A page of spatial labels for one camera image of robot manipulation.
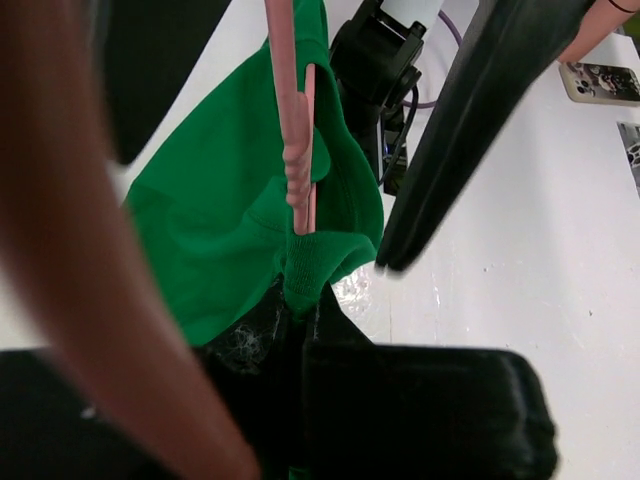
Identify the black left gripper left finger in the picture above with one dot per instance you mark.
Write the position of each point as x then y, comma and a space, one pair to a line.
151, 407

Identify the person forearm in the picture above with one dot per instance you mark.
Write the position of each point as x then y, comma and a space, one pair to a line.
66, 245

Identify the smartphone on table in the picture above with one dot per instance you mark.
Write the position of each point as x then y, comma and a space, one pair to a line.
587, 83

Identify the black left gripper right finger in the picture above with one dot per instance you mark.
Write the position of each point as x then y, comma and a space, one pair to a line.
376, 411

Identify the green t shirt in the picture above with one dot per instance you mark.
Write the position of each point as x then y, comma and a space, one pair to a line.
210, 206

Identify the pink wire hanger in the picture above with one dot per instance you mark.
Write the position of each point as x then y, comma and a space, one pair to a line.
295, 111

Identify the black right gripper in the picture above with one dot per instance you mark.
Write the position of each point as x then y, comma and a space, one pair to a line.
506, 47

